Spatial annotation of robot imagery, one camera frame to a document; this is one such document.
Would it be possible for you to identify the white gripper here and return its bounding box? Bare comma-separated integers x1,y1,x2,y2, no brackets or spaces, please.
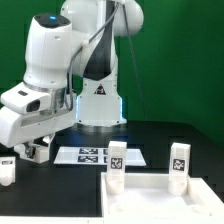
0,107,75,159

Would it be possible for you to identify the white square table top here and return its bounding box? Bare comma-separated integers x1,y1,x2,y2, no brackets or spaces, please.
101,173,224,221

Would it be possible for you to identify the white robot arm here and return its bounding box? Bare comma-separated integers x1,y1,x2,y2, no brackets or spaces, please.
0,0,144,162

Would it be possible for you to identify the white marker sheet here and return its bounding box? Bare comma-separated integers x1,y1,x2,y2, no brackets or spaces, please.
54,146,146,166

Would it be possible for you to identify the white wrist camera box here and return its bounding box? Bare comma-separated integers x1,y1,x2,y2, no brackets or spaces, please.
0,82,51,114

